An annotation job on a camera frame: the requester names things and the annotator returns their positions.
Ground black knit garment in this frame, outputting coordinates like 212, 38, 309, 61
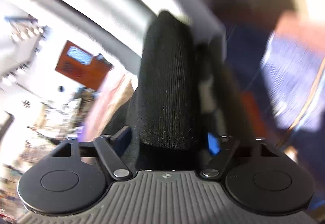
104, 11, 251, 172

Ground brown pink quilt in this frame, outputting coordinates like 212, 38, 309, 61
80, 72, 134, 142

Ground red wooden cabinet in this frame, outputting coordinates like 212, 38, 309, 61
55, 40, 113, 90

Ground blue plaid bed sheet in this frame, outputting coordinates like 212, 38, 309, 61
220, 10, 324, 156

